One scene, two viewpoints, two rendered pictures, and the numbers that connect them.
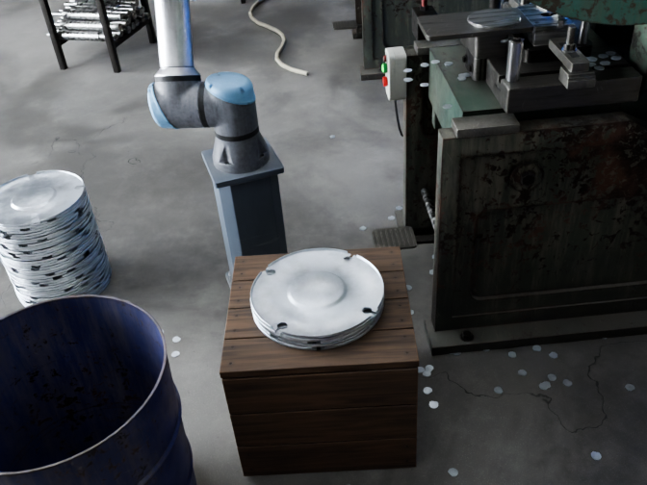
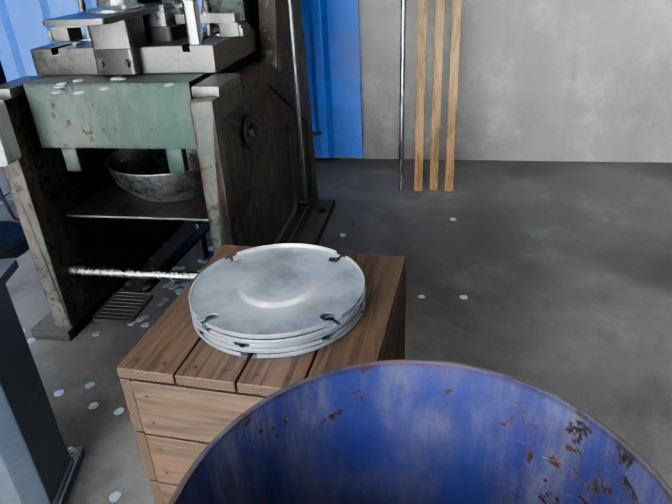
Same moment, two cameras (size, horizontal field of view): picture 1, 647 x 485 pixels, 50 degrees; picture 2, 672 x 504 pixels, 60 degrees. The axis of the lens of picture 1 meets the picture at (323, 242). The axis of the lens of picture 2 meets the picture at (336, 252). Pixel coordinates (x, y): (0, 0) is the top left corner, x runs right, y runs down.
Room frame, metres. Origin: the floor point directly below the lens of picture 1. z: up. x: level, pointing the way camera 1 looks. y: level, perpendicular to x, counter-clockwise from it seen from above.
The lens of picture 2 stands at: (0.87, 0.81, 0.88)
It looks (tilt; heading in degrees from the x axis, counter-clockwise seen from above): 28 degrees down; 283
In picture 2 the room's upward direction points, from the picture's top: 3 degrees counter-clockwise
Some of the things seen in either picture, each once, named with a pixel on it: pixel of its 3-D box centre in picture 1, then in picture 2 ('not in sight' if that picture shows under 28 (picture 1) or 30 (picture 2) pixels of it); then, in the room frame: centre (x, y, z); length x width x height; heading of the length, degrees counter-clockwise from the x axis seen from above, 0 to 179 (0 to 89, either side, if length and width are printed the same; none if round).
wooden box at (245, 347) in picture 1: (323, 358); (288, 384); (1.15, 0.02, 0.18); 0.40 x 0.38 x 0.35; 88
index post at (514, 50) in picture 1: (514, 58); (192, 20); (1.44, -0.45, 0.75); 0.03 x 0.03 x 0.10; 1
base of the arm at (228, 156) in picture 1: (239, 142); not in sight; (1.64, 0.20, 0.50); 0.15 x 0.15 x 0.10
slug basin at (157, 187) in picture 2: not in sight; (173, 170); (1.62, -0.58, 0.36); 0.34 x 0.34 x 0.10
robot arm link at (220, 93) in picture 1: (229, 102); not in sight; (1.64, 0.21, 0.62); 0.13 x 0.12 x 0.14; 83
